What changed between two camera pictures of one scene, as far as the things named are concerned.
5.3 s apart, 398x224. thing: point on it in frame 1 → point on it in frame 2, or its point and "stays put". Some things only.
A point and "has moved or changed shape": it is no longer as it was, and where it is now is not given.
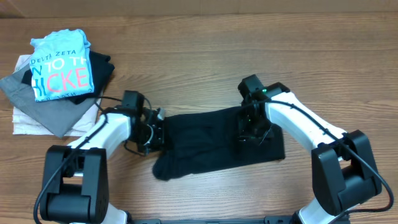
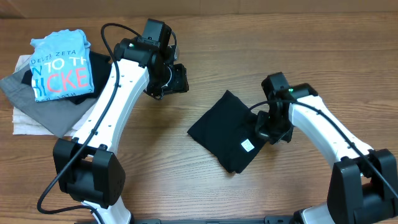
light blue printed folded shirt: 60,65 stays put
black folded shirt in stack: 102,70 stays put
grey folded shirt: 59,114 stays put
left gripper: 159,141 → 179,83
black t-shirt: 198,142 has moved or changed shape
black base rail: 266,219 stays put
